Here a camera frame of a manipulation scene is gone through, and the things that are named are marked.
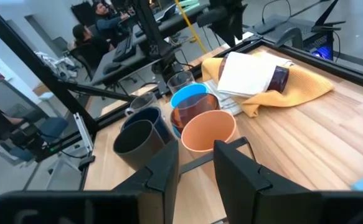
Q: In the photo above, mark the blue office chair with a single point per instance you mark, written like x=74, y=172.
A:
x=55, y=127

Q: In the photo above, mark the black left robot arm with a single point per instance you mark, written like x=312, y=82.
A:
x=151, y=31

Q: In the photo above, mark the black keyboard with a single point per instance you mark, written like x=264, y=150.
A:
x=124, y=48

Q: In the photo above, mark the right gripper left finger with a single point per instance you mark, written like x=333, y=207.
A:
x=159, y=177

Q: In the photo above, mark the peach plastic cup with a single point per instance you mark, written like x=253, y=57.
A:
x=207, y=130

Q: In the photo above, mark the white cloth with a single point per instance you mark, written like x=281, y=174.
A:
x=246, y=74

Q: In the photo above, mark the black desk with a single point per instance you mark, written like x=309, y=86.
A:
x=175, y=25

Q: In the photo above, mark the black wifi antenna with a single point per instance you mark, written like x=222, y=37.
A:
x=327, y=26

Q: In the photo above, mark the black aluminium rig frame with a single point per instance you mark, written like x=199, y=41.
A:
x=28, y=59

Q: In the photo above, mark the blue plastic mug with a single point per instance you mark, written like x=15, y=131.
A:
x=187, y=90

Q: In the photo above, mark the black computer mouse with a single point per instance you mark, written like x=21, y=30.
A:
x=112, y=68

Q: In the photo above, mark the small black adapter box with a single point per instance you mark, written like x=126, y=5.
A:
x=266, y=26

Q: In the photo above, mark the orange faceted plastic tumbler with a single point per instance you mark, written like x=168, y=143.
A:
x=196, y=107

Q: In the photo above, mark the yellow cloth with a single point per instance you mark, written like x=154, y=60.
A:
x=302, y=87

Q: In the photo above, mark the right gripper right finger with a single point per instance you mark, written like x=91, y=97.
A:
x=240, y=180

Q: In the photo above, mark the black ribbed mug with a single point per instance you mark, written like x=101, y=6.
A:
x=151, y=119

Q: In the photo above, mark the tall black tumbler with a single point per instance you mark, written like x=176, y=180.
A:
x=137, y=146

